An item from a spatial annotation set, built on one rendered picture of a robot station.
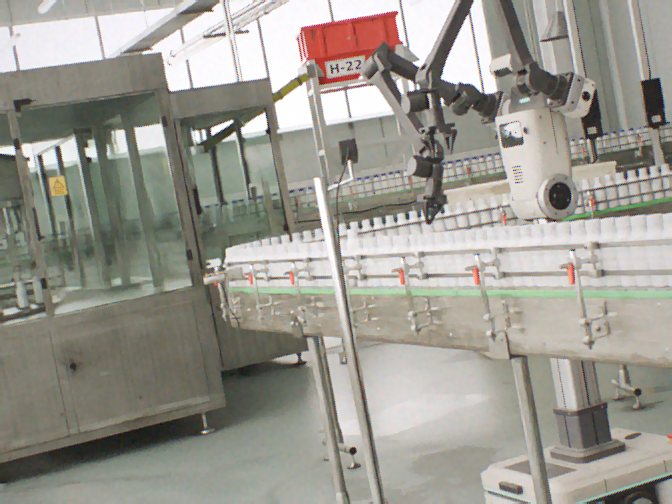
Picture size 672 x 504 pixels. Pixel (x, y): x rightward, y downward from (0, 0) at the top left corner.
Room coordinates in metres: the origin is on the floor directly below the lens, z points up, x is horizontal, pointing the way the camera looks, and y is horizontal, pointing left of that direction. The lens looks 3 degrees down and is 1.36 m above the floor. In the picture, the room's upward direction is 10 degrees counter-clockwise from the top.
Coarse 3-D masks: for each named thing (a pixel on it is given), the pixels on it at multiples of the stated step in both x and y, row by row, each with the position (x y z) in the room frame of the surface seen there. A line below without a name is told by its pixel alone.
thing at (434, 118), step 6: (432, 108) 3.98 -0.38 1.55; (438, 108) 3.99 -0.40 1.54; (426, 114) 4.00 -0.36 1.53; (432, 114) 3.98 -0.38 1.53; (438, 114) 3.98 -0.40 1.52; (432, 120) 3.99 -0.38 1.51; (438, 120) 3.98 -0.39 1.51; (444, 120) 4.00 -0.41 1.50; (432, 126) 3.97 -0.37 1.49; (438, 126) 3.98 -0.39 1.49; (420, 132) 4.01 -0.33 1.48
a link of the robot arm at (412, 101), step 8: (432, 72) 3.97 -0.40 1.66; (432, 80) 3.96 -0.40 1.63; (424, 88) 3.98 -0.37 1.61; (432, 88) 3.98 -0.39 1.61; (408, 96) 3.96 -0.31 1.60; (416, 96) 3.97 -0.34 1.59; (408, 104) 3.95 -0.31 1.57; (416, 104) 3.96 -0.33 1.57; (424, 104) 3.97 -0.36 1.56; (408, 112) 3.96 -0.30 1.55
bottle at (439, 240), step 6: (438, 234) 3.77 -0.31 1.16; (438, 240) 3.77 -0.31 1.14; (444, 240) 3.77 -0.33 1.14; (438, 246) 3.77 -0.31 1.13; (438, 258) 3.77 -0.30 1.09; (438, 264) 3.77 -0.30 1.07; (444, 264) 3.76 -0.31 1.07; (438, 270) 3.77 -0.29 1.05; (444, 270) 3.76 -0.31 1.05; (438, 282) 3.79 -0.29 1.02; (444, 282) 3.76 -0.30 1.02
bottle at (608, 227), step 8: (608, 224) 3.01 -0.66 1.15; (608, 232) 3.01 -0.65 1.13; (616, 232) 3.01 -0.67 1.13; (600, 240) 3.01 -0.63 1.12; (608, 240) 3.00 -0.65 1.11; (600, 248) 3.02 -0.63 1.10; (608, 248) 3.00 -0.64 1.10; (608, 256) 3.00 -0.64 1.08; (608, 264) 3.00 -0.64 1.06; (616, 264) 2.99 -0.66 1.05; (608, 280) 3.01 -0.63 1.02; (616, 280) 3.00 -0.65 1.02
